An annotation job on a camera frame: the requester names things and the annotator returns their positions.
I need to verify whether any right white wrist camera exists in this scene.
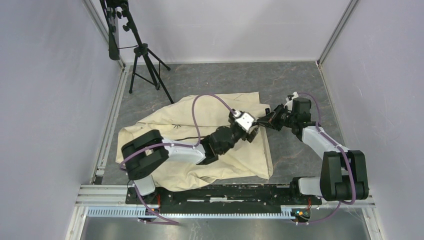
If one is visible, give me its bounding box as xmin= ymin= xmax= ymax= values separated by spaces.
xmin=284 ymin=91 xmax=299 ymax=111

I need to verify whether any slotted aluminium rail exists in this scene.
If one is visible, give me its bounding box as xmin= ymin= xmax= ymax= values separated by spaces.
xmin=86 ymin=206 xmax=295 ymax=220

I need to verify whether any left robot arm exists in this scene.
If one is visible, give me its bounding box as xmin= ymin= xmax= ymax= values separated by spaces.
xmin=121 ymin=111 xmax=258 ymax=204

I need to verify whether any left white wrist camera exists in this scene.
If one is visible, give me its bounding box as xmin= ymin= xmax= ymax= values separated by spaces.
xmin=232 ymin=110 xmax=256 ymax=133

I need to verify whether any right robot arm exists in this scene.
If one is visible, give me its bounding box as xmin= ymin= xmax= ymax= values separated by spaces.
xmin=255 ymin=95 xmax=369 ymax=205

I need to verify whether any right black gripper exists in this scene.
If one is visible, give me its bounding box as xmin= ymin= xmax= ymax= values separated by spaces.
xmin=257 ymin=103 xmax=297 ymax=132

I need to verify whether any black camera tripod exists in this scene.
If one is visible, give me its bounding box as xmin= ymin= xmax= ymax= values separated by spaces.
xmin=99 ymin=0 xmax=176 ymax=106

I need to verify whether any purple cable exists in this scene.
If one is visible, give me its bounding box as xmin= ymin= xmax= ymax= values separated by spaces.
xmin=119 ymin=93 xmax=241 ymax=226
xmin=293 ymin=92 xmax=358 ymax=227

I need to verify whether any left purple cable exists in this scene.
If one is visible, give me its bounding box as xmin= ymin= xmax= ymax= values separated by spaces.
xmin=119 ymin=93 xmax=241 ymax=226

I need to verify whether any cream zip jacket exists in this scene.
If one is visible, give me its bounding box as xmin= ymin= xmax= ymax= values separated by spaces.
xmin=115 ymin=91 xmax=275 ymax=192

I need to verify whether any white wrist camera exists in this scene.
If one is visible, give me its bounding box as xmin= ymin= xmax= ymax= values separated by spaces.
xmin=284 ymin=91 xmax=299 ymax=111
xmin=232 ymin=110 xmax=256 ymax=133

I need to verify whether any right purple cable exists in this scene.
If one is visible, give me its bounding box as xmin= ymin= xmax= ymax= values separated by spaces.
xmin=293 ymin=92 xmax=358 ymax=227

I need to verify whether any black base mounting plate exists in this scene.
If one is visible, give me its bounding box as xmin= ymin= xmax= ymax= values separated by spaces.
xmin=143 ymin=184 xmax=322 ymax=214

